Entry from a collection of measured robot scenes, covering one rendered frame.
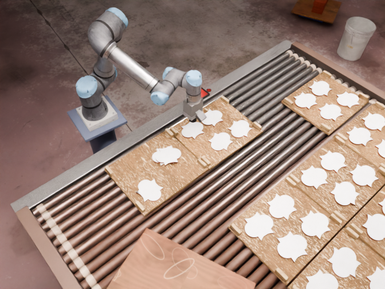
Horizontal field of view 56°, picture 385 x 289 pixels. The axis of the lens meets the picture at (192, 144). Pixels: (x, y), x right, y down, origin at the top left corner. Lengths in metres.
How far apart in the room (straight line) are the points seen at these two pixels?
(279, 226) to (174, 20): 3.33
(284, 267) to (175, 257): 0.48
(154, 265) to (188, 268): 0.13
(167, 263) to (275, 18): 3.77
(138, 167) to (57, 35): 2.93
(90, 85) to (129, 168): 0.51
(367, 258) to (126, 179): 1.17
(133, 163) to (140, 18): 2.99
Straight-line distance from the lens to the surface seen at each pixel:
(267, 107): 2.23
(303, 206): 1.84
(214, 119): 2.07
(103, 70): 2.06
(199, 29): 4.46
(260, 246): 1.69
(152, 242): 1.56
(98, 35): 1.73
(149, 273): 1.51
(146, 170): 1.86
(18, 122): 3.65
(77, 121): 2.25
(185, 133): 1.99
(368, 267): 1.81
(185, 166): 1.87
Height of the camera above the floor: 2.46
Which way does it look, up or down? 51 degrees down
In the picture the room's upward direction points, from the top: 2 degrees clockwise
